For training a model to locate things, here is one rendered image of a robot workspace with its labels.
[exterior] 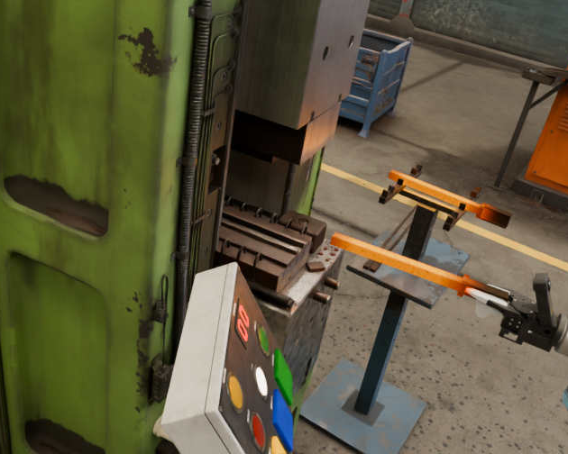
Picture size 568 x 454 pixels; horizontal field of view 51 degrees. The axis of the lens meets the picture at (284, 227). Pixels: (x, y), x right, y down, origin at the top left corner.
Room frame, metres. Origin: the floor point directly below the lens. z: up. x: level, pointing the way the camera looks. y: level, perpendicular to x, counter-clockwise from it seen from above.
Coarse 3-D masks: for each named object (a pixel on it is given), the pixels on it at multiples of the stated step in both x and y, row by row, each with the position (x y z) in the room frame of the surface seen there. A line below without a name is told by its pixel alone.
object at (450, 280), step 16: (336, 240) 1.24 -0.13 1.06; (352, 240) 1.24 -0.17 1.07; (368, 256) 1.21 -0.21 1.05; (384, 256) 1.20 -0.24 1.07; (400, 256) 1.21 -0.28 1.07; (416, 272) 1.17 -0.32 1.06; (432, 272) 1.16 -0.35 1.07; (448, 272) 1.17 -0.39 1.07; (464, 288) 1.12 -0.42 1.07; (480, 288) 1.12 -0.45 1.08; (496, 288) 1.13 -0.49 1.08
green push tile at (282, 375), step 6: (276, 354) 0.83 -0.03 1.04; (276, 360) 0.82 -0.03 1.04; (282, 360) 0.84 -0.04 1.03; (276, 366) 0.80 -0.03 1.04; (282, 366) 0.82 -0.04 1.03; (276, 372) 0.79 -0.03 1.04; (282, 372) 0.81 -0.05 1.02; (288, 372) 0.83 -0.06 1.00; (276, 378) 0.77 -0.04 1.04; (282, 378) 0.79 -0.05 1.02; (288, 378) 0.82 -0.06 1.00; (282, 384) 0.78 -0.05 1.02; (288, 384) 0.80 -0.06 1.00; (282, 390) 0.78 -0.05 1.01; (288, 390) 0.79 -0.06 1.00; (288, 396) 0.78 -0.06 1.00; (288, 402) 0.78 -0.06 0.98
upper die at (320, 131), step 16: (240, 112) 1.22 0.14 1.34; (336, 112) 1.33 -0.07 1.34; (240, 128) 1.21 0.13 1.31; (256, 128) 1.20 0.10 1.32; (272, 128) 1.19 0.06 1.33; (288, 128) 1.18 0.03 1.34; (304, 128) 1.17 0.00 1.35; (320, 128) 1.24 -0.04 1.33; (240, 144) 1.21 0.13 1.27; (256, 144) 1.20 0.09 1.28; (272, 144) 1.19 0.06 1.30; (288, 144) 1.18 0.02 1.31; (304, 144) 1.17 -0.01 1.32; (320, 144) 1.27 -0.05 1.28; (288, 160) 1.17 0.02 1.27; (304, 160) 1.18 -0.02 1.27
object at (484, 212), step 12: (396, 180) 1.79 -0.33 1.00; (408, 180) 1.77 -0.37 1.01; (420, 180) 1.78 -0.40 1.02; (432, 192) 1.73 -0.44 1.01; (444, 192) 1.73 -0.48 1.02; (456, 204) 1.69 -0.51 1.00; (468, 204) 1.68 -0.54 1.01; (480, 204) 1.68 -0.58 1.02; (480, 216) 1.65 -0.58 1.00; (492, 216) 1.65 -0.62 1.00; (504, 216) 1.63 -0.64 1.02; (504, 228) 1.62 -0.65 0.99
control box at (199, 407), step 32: (192, 288) 0.82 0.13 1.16; (224, 288) 0.80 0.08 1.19; (192, 320) 0.73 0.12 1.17; (224, 320) 0.71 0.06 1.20; (256, 320) 0.83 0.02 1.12; (192, 352) 0.65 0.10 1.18; (224, 352) 0.64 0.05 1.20; (256, 352) 0.75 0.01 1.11; (192, 384) 0.59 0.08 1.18; (224, 384) 0.59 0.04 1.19; (256, 384) 0.69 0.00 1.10; (192, 416) 0.53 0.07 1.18; (224, 416) 0.55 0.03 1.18; (192, 448) 0.53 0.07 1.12; (224, 448) 0.54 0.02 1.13; (256, 448) 0.58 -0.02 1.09
